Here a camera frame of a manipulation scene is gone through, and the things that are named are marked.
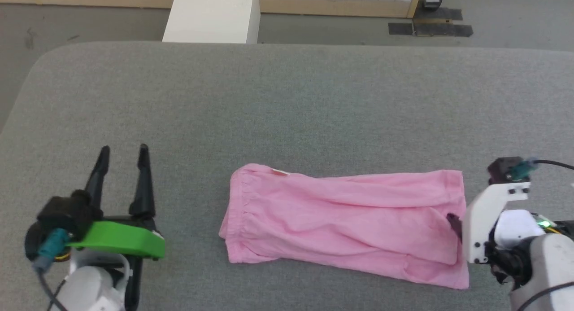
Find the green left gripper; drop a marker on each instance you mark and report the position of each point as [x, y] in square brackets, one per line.
[121, 239]

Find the pink cloth garment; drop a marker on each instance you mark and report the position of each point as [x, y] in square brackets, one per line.
[341, 216]

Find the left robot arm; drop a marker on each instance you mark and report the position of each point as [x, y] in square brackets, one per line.
[89, 288]

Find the white box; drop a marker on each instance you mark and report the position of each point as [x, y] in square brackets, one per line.
[210, 15]

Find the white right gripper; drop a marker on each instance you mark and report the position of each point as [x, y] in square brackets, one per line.
[482, 216]

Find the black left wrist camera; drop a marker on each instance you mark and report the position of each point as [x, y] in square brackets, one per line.
[67, 212]

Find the lemon print partition screen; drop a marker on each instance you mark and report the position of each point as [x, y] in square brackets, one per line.
[336, 6]

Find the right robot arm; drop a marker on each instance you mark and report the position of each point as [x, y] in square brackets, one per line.
[547, 266]

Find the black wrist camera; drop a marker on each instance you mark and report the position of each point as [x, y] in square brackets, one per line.
[502, 169]
[67, 212]

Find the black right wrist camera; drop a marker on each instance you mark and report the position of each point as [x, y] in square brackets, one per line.
[502, 169]

